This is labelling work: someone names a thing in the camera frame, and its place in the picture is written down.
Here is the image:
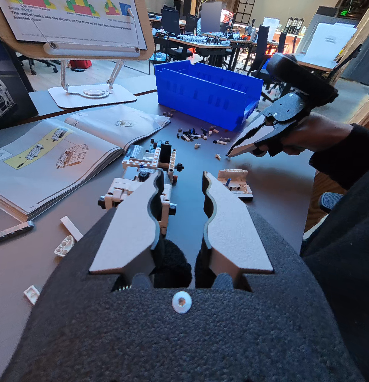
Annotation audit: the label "person's right hand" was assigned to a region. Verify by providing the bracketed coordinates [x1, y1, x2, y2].
[282, 116, 354, 156]

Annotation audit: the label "lego instruction booklet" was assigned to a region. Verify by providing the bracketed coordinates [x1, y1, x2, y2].
[0, 104, 171, 223]

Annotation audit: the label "person's black sweater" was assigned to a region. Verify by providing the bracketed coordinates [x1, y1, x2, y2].
[301, 167, 369, 382]

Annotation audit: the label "black lego set box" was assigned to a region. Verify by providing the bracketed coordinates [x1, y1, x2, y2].
[0, 28, 39, 132]

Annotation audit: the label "small white lego plate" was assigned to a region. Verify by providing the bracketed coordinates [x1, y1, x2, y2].
[23, 285, 40, 305]

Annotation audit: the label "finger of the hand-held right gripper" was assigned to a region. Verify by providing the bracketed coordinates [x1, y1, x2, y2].
[227, 111, 267, 156]
[226, 126, 275, 159]

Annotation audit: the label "white translucent container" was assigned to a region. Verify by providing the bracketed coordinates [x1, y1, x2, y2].
[262, 17, 280, 33]

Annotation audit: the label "grey lego beam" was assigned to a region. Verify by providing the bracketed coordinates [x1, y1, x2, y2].
[0, 221, 34, 244]

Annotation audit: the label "printed instruction sheet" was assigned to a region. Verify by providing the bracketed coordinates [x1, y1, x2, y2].
[0, 0, 148, 52]

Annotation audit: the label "lego truck model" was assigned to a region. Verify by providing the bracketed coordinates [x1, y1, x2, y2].
[98, 140, 185, 236]

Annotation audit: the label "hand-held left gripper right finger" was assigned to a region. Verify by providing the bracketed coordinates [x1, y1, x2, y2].
[202, 171, 274, 283]

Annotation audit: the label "white bent lego liftarm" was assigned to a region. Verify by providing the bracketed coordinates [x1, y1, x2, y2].
[54, 235, 75, 257]

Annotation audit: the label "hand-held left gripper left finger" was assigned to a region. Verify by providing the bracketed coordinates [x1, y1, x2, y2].
[88, 170, 165, 283]

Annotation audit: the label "beige lego sub-assembly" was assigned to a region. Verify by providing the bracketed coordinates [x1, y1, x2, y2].
[217, 169, 254, 201]

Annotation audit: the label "blue plastic bin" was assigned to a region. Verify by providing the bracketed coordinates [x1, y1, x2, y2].
[154, 60, 264, 132]

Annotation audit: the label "small lego pieces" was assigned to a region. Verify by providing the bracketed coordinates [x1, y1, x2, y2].
[162, 109, 233, 160]

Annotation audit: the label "long white lego tile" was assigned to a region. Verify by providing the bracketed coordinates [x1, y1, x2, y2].
[60, 215, 84, 242]

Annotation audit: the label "person's right forearm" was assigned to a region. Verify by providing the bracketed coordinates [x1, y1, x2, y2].
[309, 124, 369, 191]

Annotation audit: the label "wooden document stand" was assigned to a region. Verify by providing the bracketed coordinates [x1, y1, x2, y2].
[0, 0, 153, 109]

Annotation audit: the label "wooden-top desk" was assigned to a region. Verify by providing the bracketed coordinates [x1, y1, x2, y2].
[168, 35, 253, 72]
[295, 52, 334, 79]

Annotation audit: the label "white folded paper sign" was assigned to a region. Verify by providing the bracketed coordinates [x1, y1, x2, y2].
[304, 22, 356, 64]

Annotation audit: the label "row of small white models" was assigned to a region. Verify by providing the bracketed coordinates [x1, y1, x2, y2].
[176, 33, 231, 46]

